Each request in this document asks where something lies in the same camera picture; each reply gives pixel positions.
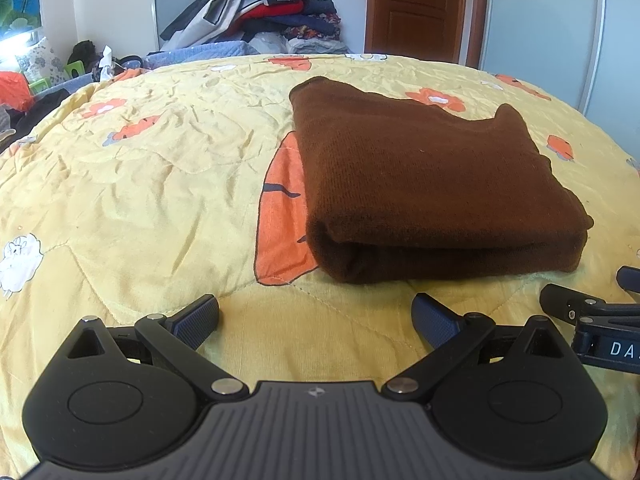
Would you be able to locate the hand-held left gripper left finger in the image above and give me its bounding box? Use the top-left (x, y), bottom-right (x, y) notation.
top-left (65, 294), bottom-right (251, 401)

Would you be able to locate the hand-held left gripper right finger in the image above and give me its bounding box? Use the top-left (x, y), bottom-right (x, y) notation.
top-left (382, 293), bottom-right (569, 401)

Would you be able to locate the brown knit sweater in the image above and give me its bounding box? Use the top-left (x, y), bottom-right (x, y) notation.
top-left (290, 76), bottom-right (595, 285)

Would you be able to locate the pile of assorted clothes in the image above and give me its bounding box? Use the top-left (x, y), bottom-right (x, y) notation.
top-left (159, 0), bottom-right (352, 55)

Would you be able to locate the yellow carrot print quilt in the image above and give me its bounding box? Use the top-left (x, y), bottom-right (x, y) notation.
top-left (0, 52), bottom-right (640, 480)

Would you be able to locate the dark cloth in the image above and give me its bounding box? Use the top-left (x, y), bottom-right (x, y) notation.
top-left (0, 87), bottom-right (72, 152)

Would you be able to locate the blue quilted blanket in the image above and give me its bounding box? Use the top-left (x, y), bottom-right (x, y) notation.
top-left (114, 40), bottom-right (262, 72)

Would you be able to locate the white tissue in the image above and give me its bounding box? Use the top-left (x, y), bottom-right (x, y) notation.
top-left (96, 45), bottom-right (119, 82)

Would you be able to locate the green plastic stool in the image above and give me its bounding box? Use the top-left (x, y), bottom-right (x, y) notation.
top-left (29, 59), bottom-right (87, 97)

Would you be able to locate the black bag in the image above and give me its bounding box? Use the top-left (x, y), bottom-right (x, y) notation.
top-left (67, 40), bottom-right (102, 69)

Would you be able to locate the orange cloth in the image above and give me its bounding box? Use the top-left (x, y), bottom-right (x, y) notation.
top-left (0, 70), bottom-right (34, 112)

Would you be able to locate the floral pillow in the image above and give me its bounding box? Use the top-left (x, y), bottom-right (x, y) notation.
top-left (14, 36), bottom-right (69, 87)

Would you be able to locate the brown wooden door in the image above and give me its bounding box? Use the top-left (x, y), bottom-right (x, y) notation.
top-left (364, 0), bottom-right (489, 69)

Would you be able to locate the grey framed panel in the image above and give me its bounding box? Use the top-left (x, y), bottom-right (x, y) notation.
top-left (151, 0), bottom-right (214, 52)

